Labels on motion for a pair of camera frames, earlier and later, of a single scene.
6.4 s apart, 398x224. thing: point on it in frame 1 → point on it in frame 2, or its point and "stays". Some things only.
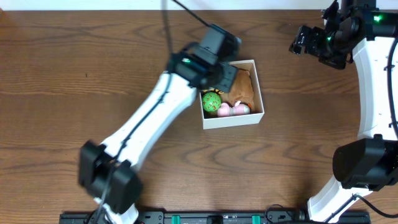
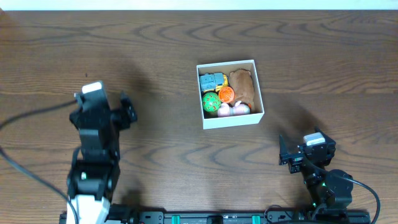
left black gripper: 227,77 → 94,113
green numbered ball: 211,101 stays
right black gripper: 316,35 → 297,159
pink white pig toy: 224,110 stays
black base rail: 212,217 stays
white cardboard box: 225,121 stays
